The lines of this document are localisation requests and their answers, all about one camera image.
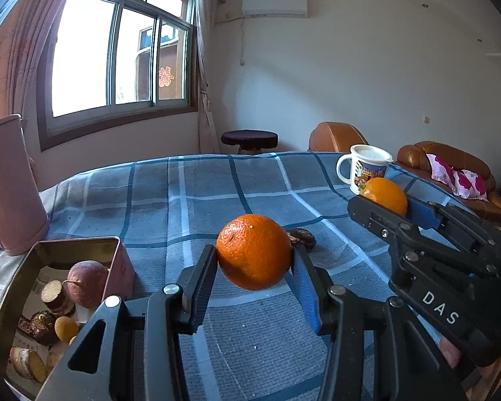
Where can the white wall air conditioner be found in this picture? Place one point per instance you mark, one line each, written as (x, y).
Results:
(275, 5)

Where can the white cartoon print mug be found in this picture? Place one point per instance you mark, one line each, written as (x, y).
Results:
(359, 171)

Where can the sliding glass window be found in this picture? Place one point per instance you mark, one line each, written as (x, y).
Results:
(87, 50)

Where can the pink floral cushion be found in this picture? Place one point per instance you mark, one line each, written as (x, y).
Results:
(440, 169)
(469, 183)

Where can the dark round stool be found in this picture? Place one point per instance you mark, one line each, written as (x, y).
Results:
(249, 138)

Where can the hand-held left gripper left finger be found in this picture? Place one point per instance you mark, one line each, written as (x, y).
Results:
(202, 288)

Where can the smooth dark round fruit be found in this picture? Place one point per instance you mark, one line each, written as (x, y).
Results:
(305, 240)

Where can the blue plaid tablecloth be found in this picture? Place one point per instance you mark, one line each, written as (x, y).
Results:
(171, 200)

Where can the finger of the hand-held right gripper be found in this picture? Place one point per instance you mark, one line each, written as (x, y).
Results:
(423, 215)
(371, 215)

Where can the purple sweet potato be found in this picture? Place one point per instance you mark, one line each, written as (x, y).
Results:
(87, 284)

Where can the red window decal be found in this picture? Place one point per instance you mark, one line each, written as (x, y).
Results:
(166, 77)

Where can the pink curtain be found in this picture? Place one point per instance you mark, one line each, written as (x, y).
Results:
(204, 71)
(21, 62)

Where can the small yellow potato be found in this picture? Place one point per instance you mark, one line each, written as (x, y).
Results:
(65, 328)

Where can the wrinkled dark water chestnut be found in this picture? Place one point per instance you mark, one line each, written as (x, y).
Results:
(44, 326)

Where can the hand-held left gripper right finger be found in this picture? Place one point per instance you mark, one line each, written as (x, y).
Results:
(307, 296)

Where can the large orange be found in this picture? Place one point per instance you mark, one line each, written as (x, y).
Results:
(254, 250)

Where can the small tan round fruit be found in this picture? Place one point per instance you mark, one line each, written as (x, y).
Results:
(72, 339)

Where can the small orange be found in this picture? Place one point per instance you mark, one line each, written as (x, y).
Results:
(386, 196)

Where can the brown chair back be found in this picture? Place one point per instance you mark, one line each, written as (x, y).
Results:
(336, 135)

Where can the pink tin box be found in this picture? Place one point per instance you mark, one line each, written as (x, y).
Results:
(123, 267)

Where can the cut tan root piece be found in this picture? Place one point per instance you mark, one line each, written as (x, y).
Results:
(56, 354)
(25, 363)

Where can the brown leather sofa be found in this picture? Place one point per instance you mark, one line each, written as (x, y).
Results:
(417, 154)

